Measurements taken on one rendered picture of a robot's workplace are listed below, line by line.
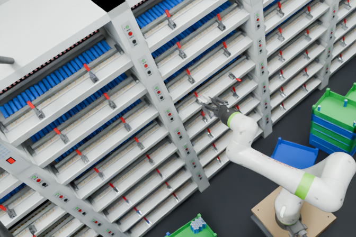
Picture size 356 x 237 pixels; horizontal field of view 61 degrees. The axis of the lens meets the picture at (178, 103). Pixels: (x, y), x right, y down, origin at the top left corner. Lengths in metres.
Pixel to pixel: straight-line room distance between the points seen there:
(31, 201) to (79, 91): 0.62
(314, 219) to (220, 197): 0.75
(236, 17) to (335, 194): 0.99
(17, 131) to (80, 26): 0.50
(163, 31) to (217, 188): 1.45
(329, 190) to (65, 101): 1.16
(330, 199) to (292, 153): 1.19
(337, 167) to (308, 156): 1.10
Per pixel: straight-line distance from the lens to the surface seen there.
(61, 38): 1.25
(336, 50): 2.89
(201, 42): 1.62
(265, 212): 2.05
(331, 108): 2.36
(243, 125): 1.44
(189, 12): 1.51
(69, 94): 1.38
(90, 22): 1.25
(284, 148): 2.62
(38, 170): 1.54
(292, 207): 1.80
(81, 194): 1.80
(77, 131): 1.50
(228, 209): 2.43
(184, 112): 1.81
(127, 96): 1.50
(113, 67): 1.38
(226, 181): 2.52
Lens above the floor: 2.25
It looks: 47 degrees down
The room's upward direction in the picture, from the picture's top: 23 degrees counter-clockwise
